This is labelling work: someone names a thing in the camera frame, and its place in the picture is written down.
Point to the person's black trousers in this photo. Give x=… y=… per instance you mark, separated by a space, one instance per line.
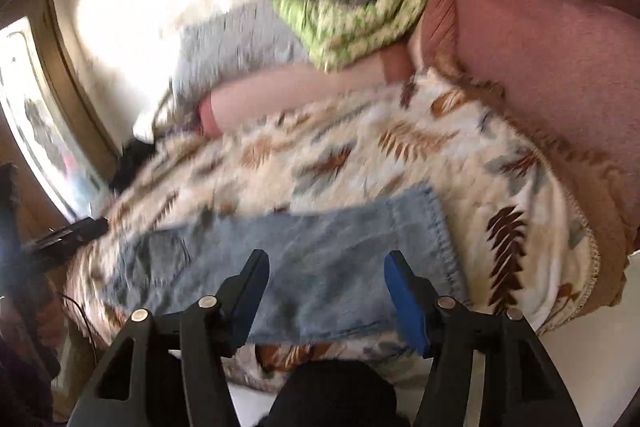
x=330 y=397

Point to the black cloth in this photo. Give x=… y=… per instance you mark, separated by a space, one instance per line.
x=130 y=167

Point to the grey quilted cover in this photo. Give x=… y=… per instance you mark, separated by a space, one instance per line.
x=235 y=47

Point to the light blue denim pants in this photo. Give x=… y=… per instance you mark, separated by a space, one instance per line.
x=325 y=257

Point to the leaf printed cream blanket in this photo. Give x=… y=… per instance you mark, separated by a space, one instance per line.
x=400 y=147

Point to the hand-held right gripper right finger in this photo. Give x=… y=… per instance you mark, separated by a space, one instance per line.
x=407 y=302

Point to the green patterned cloth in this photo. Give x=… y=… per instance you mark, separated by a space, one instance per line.
x=350 y=27

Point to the window with wooden frame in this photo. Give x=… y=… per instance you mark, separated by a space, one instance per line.
x=40 y=132

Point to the person's left forearm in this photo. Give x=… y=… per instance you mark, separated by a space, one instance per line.
x=25 y=382

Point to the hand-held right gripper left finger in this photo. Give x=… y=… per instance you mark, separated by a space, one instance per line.
x=245 y=292

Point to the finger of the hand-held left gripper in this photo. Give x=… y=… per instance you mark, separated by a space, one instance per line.
x=70 y=234

